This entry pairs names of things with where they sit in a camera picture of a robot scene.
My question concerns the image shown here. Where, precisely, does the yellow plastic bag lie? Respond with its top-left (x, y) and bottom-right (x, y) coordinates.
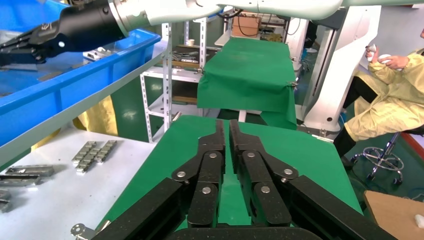
top-left (31, 95), bottom-right (119, 152)

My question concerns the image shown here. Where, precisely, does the white robot torso column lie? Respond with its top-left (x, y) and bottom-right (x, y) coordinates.
top-left (299, 4), bottom-right (382, 137)

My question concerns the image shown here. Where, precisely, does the blue plastic bin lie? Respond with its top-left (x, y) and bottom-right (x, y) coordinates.
top-left (0, 0), bottom-right (162, 147)

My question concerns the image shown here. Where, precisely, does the white machine housing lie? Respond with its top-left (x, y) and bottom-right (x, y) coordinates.
top-left (285, 18), bottom-right (311, 72)

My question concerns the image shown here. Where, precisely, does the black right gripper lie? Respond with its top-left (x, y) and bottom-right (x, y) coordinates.
top-left (0, 0), bottom-right (126, 66)

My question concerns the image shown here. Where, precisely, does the wooden plank on rack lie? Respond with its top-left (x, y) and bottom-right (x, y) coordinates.
top-left (172, 60), bottom-right (201, 69)

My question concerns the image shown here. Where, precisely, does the bent sheet metal bracket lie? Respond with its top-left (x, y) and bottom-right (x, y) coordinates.
top-left (82, 46), bottom-right (114, 63)

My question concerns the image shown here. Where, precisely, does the grey perforated shelf post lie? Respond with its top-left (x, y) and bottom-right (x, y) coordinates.
top-left (161, 22), bottom-right (174, 133)

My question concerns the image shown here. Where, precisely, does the grey sloped shelf board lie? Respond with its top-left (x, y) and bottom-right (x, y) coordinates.
top-left (0, 41), bottom-right (173, 168)

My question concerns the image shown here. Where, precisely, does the pile of metal parts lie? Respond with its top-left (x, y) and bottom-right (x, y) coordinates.
top-left (171, 50), bottom-right (200, 64)

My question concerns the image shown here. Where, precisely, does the green cloth on background table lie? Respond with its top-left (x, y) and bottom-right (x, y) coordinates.
top-left (197, 37), bottom-right (298, 131)

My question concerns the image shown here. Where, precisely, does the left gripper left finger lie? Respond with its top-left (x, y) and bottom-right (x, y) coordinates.
top-left (91, 119), bottom-right (227, 240)

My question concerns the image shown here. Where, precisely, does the white perforated side rack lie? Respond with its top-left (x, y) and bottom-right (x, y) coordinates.
top-left (140, 16), bottom-right (208, 144)

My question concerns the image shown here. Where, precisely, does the brown wooden board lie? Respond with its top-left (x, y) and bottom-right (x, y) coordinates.
top-left (363, 190), bottom-right (424, 240)

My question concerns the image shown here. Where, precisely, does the chrome stool base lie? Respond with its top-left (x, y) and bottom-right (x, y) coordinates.
top-left (350, 127), bottom-right (424, 186)

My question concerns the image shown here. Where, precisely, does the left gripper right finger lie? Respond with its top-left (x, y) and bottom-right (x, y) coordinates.
top-left (229, 119), bottom-right (398, 240)

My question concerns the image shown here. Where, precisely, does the small notched metal strip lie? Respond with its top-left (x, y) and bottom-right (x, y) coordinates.
top-left (96, 140), bottom-right (117, 163)
top-left (76, 149), bottom-right (100, 174)
top-left (0, 174), bottom-right (42, 187)
top-left (71, 141), bottom-right (97, 165)
top-left (5, 164), bottom-right (55, 177)

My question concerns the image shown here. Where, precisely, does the brown cardboard box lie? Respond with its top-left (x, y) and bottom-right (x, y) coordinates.
top-left (231, 15), bottom-right (263, 38)

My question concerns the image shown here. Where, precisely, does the operator bare hand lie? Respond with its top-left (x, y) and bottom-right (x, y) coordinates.
top-left (365, 49), bottom-right (379, 64)
top-left (386, 55), bottom-right (410, 71)

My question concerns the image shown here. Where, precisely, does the person in yellow gown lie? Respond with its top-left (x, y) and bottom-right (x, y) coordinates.
top-left (332, 28), bottom-right (424, 167)

